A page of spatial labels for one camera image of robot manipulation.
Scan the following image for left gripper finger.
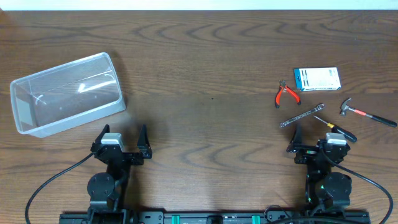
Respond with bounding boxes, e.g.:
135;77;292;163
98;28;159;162
93;124;110;145
137;124;151;152

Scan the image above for silver combination wrench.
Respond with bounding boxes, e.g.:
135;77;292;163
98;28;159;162
279;103;325;128

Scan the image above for clear plastic container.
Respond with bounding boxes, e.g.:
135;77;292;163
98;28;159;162
10;52;126;138

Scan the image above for yellow black screwdriver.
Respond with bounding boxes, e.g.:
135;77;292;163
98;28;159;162
314;115;358;142

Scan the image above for red handled pliers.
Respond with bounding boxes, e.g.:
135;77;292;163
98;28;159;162
274;80;302;109

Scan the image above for small claw hammer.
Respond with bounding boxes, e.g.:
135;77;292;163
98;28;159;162
340;98;397;128

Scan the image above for white and blue box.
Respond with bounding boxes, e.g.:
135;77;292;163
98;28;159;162
294;67;341;91

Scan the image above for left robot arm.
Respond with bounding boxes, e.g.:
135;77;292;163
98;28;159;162
87;125;152;223

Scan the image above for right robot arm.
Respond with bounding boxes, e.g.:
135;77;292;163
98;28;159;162
287;126;352;217

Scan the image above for black mounting rail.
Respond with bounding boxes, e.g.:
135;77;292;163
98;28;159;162
58;210;371;224

